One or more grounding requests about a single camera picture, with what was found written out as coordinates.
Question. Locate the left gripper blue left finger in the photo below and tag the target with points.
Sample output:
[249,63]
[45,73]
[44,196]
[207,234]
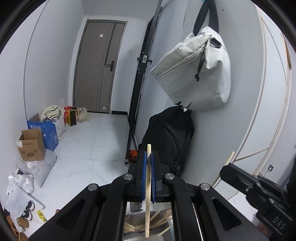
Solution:
[97,212]

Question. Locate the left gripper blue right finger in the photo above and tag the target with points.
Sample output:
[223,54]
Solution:
[200,213]

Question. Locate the wooden chopstick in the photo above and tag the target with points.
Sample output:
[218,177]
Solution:
[148,183]

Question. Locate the wooden chopstick gripper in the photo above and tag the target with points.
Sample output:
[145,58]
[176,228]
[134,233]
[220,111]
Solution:
[225,164]

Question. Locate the black backpack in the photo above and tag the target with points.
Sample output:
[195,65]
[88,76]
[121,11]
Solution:
[169,133]

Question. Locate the white utensil holder cylinder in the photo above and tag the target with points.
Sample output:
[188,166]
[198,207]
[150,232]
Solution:
[138,220]

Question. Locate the white plastic shopping bag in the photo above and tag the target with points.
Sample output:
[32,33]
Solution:
[82,115]

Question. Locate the red snack bag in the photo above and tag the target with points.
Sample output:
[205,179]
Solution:
[70,115]

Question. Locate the blue cardboard box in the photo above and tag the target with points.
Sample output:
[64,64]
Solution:
[48,130]

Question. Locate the grey sling bag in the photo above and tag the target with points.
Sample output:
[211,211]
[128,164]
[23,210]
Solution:
[196,73]

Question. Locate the beige cloth bag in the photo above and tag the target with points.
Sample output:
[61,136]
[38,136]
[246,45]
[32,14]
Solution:
[52,113]

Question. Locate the grey entrance door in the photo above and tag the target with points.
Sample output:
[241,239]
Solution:
[96,63]

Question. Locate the brown cardboard box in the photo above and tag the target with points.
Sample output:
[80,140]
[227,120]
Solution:
[31,146]

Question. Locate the white sneaker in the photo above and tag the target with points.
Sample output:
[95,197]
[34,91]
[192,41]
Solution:
[27,213]

